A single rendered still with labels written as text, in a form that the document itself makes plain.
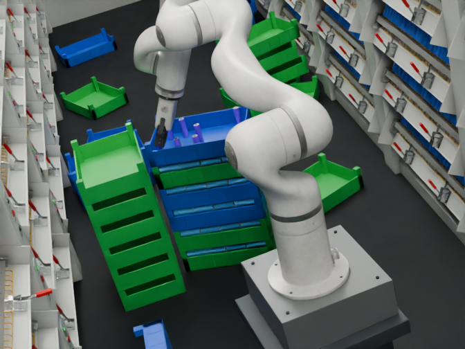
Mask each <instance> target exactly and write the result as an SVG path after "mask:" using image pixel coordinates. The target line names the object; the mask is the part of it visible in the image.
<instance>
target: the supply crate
mask: <svg viewBox="0 0 465 349"><path fill-rule="evenodd" d="M239 111H240V114H241V119H242V122H243V121H245V120H247V119H249V118H252V116H251V113H250V109H247V108H245V107H242V106H241V107H239ZM181 118H184V120H185V124H186V127H187V129H188V134H189V137H187V138H184V137H183V133H182V131H181V126H180V124H179V119H180V118H175V119H174V123H173V126H172V132H173V135H174V137H175V138H176V137H179V140H180V142H181V146H178V147H175V144H174V141H173V139H172V140H169V139H168V136H167V140H166V143H165V147H164V148H163V149H161V150H157V147H156V146H155V145H154V141H155V137H156V133H157V128H155V130H154V133H153V135H152V139H151V141H149V142H145V144H144V147H145V151H146V153H147V157H148V159H149V163H150V165H151V168H155V167H159V166H164V165H172V164H177V163H185V162H189V161H197V160H202V159H209V158H214V157H218V156H226V153H225V150H224V148H225V141H226V137H227V134H228V133H229V131H230V130H231V129H232V128H233V127H234V126H236V125H237V121H236V119H235V114H234V111H233V108H231V109H224V110H219V111H212V112H208V113H204V114H196V115H192V116H184V117H181ZM195 123H198V124H199V125H200V128H201V133H202V135H203V139H204V142H202V143H195V144H194V141H193V139H192V136H193V135H195V134H196V133H195V130H194V124H195Z"/></svg>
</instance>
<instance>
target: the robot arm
mask: <svg viewBox="0 0 465 349"><path fill-rule="evenodd" d="M252 22H253V14H252V10H251V8H250V5H249V4H248V2H247V0H199V1H198V0H160V8H159V13H158V17H157V19H156V25H155V26H152V27H150V28H148V29H147V30H145V31H144V32H143V33H141V35H140V36H139V38H138V39H137V41H136V44H135V47H134V65H135V67H136V68H137V69H138V70H139V71H142V72H145V73H151V74H154V75H156V77H157V79H156V86H155V91H156V95H157V96H158V97H159V99H158V107H157V112H156V122H155V128H157V133H156V137H155V141H154V145H155V146H159V147H165V143H166V140H167V133H168V131H170V130H171V129H172V126H173V123H174V119H175V115H176V106H177V101H178V100H179V99H181V96H182V95H183V92H184V89H185V81H186V78H187V73H188V67H189V62H190V55H191V51H192V48H194V47H197V46H200V45H203V44H207V43H209V42H212V41H215V40H220V41H219V43H218V44H217V46H216V47H215V49H214V51H213V53H212V58H211V67H212V72H213V73H214V75H215V77H216V79H217V81H218V82H219V84H220V85H221V87H222V88H223V90H224V91H225V92H226V93H227V94H228V95H229V96H230V98H232V99H233V100H234V101H235V102H236V103H237V104H239V105H241V106H242V107H245V108H247V109H252V110H255V111H260V112H263V114H260V115H258V116H255V117H252V118H249V119H247V120H245V121H243V122H241V123H239V124H237V125H236V126H234V127H233V128H232V129H231V130H230V131H229V133H228V134H227V137H226V141H225V148H224V150H225V153H226V157H227V160H228V161H229V163H230V164H231V166H232V167H233V168H234V169H235V170H236V171H238V173H239V174H240V175H242V176H243V177H245V178H247V179H248V180H249V181H251V182H253V183H254V184H255V185H256V186H258V187H259V188H260V189H261V190H262V192H263V193H264V196H265V198H266V203H267V206H268V212H269V215H270V219H271V225H272V229H273V235H274V238H275V244H276V247H277V254H278V257H279V258H278V259H277V260H276V261H275V262H274V263H273V264H272V265H271V268H270V269H269V271H268V283H269V285H270V287H271V289H272V290H273V291H274V292H275V293H276V294H278V295H280V296H282V297H285V298H290V299H293V300H309V299H315V298H320V297H322V296H326V295H328V294H330V293H332V292H334V291H336V290H337V289H338V288H339V287H340V286H341V285H343V284H344V282H345V281H346V280H347V277H348V275H349V263H348V261H347V259H346V257H345V256H344V255H343V254H341V253H340V252H338V249H337V248H335V249H330V244H329V237H328V232H327V225H326V221H325V214H324V210H323V205H322V198H321V194H320V189H319V185H318V182H317V181H316V179H315V178H314V177H313V176H312V175H311V174H309V173H306V172H300V171H286V170H280V168H282V167H284V166H286V165H288V164H291V163H294V162H296V161H299V160H301V159H304V158H306V157H308V156H311V155H313V154H316V153H318V152H319V151H321V150H323V149H324V148H325V147H326V146H327V145H328V144H329V142H330V141H331V138H332V136H333V125H332V119H331V118H330V116H329V114H328V112H327V110H326V109H325V108H324V107H323V106H322V105H321V104H320V103H319V102H318V101H317V100H315V99H314V98H312V97H311V96H309V95H307V94H305V93H303V92H301V91H300V90H297V89H295V88H293V87H291V86H289V85H287V84H284V83H283V82H280V81H279V80H276V79H275V78H273V77H271V76H270V75H269V74H268V73H267V72H266V71H265V70H264V69H263V67H262V66H261V64H260V63H259V62H258V60H257V59H256V57H255V56H254V55H253V53H252V51H251V50H250V49H249V47H248V44H247V41H248V37H249V35H250V31H251V27H252Z"/></svg>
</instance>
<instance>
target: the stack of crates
mask: <svg viewBox="0 0 465 349"><path fill-rule="evenodd" d="M125 126H126V128H127V131H124V132H121V133H118V134H114V135H111V136H108V137H105V138H102V139H99V140H96V141H92V142H90V143H86V144H84V145H80V146H79V145H78V142H77V139H75V140H73V141H71V145H72V148H73V155H74V160H75V170H76V175H77V181H76V184H77V188H78V190H79V192H80V195H81V198H82V201H83V202H84V205H85V208H86V211H87V213H88V215H89V218H90V220H91V223H92V226H93V228H94V231H95V234H96V236H97V239H98V242H99V243H100V247H101V249H102V252H103V254H104V257H105V260H106V261H107V264H108V267H109V270H110V272H111V275H112V277H113V281H114V282H115V285H116V288H117V290H118V293H119V295H120V298H121V301H122V304H123V306H124V308H125V311H126V312H128V311H130V310H134V309H136V308H139V307H142V306H145V305H149V304H151V303H155V302H157V301H160V300H163V299H165V298H169V297H171V296H175V295H177V294H181V293H183V292H186V291H187V290H186V288H185V284H184V280H183V277H182V275H181V270H180V268H179V264H178V261H177V259H176V254H175V252H174V247H173V245H172V241H171V239H170V234H169V233H168V230H167V227H166V224H165V220H164V218H163V214H162V212H161V209H160V206H159V204H158V200H157V197H156V194H155V192H154V188H153V185H152V182H151V179H150V177H149V173H148V171H147V167H146V165H145V161H144V158H143V155H142V152H141V151H140V147H139V144H138V141H137V138H136V134H135V131H134V129H133V126H132V124H131V122H129V123H125Z"/></svg>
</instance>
